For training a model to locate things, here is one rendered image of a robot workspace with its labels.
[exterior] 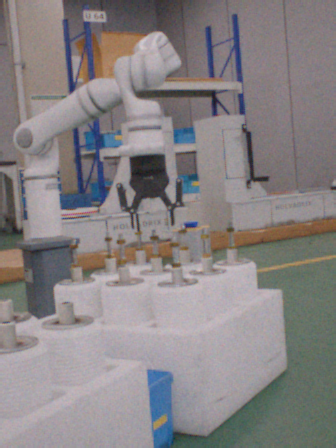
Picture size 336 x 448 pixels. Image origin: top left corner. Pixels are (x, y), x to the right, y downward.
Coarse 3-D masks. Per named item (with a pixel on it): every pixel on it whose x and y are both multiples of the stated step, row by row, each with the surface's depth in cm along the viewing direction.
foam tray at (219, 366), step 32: (224, 320) 115; (256, 320) 127; (128, 352) 114; (160, 352) 110; (192, 352) 107; (224, 352) 114; (256, 352) 126; (192, 384) 108; (224, 384) 114; (256, 384) 126; (192, 416) 108; (224, 416) 113
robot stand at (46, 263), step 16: (64, 240) 173; (32, 256) 172; (48, 256) 172; (64, 256) 174; (32, 272) 173; (48, 272) 172; (64, 272) 174; (32, 288) 174; (48, 288) 172; (32, 304) 175; (48, 304) 172
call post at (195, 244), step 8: (176, 232) 158; (192, 232) 156; (200, 232) 157; (208, 232) 161; (192, 240) 156; (200, 240) 157; (208, 240) 161; (192, 248) 157; (200, 248) 157; (208, 248) 160; (192, 256) 157; (200, 256) 157
